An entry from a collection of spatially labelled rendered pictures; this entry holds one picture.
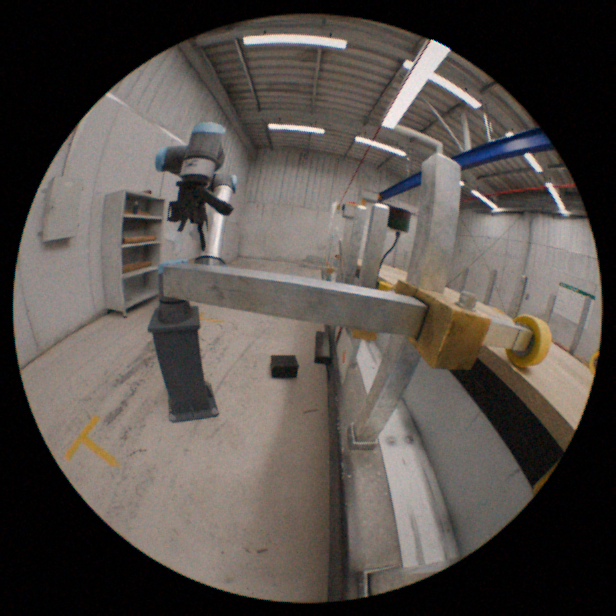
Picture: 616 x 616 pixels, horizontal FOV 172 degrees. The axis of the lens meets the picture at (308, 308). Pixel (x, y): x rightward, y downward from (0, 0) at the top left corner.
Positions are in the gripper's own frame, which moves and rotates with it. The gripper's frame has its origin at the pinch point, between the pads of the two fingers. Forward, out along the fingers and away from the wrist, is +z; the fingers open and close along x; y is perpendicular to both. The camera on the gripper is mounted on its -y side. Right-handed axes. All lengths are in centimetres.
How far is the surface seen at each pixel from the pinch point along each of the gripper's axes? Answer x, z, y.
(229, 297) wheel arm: 31.8, -0.3, -22.5
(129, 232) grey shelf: -170, -10, 225
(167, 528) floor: 50, 94, 14
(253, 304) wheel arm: 32.0, 0.0, -24.6
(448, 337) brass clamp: 37, -1, -39
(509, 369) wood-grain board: 35, 4, -60
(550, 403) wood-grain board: 44, 4, -59
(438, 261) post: 30, -6, -42
